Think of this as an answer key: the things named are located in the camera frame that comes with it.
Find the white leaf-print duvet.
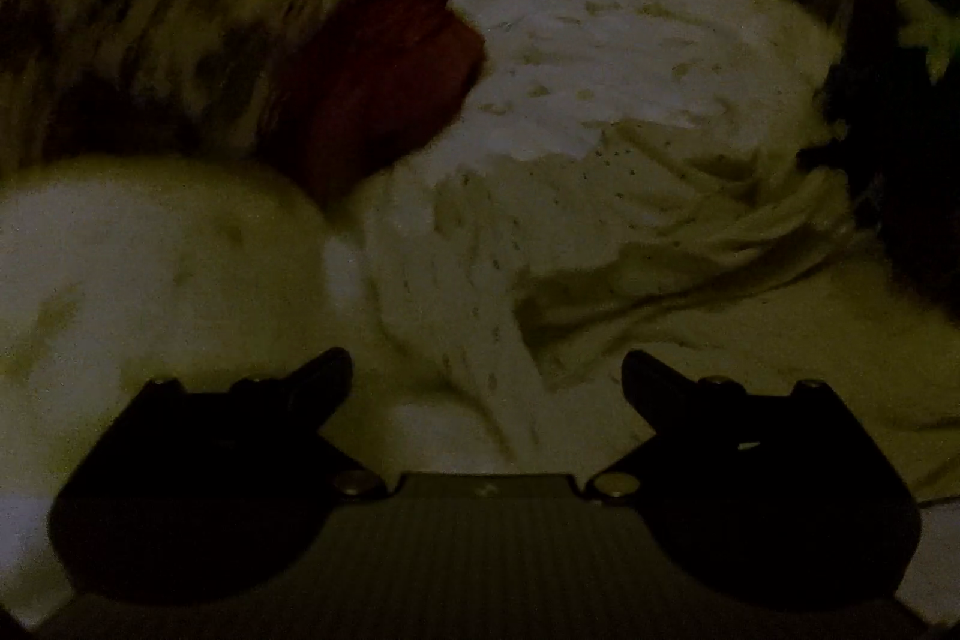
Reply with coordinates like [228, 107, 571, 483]
[0, 0, 960, 626]

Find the dark red blanket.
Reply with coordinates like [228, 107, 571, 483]
[277, 0, 488, 206]

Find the white black-dotted small garment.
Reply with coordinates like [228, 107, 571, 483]
[360, 115, 863, 461]

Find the dark printed cloth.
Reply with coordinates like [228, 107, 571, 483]
[802, 0, 960, 311]

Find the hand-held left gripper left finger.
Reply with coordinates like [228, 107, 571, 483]
[96, 347, 387, 500]

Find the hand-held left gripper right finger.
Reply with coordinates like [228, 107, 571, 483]
[585, 350, 880, 504]

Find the monkey-print cloth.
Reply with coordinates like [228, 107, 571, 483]
[0, 0, 421, 176]

